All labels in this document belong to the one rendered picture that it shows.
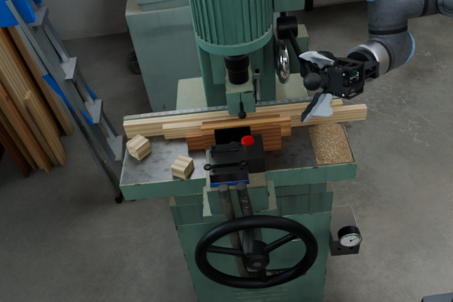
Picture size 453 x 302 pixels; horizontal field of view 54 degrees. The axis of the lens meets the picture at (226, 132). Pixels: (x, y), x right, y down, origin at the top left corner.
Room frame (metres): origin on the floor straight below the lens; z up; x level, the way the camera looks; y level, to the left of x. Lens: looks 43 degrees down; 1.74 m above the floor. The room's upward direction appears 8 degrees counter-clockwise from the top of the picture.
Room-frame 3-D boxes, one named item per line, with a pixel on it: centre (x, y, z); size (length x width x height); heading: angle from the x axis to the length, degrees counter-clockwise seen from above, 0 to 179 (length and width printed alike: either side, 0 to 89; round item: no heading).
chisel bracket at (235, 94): (0.93, -0.05, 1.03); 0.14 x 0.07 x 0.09; 177
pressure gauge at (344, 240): (0.69, -0.30, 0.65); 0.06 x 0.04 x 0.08; 87
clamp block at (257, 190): (0.72, -0.01, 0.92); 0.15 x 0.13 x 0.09; 87
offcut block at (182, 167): (0.79, 0.12, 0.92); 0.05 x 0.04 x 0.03; 148
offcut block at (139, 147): (0.88, 0.24, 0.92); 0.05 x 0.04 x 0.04; 134
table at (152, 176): (0.81, -0.01, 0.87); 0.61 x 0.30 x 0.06; 87
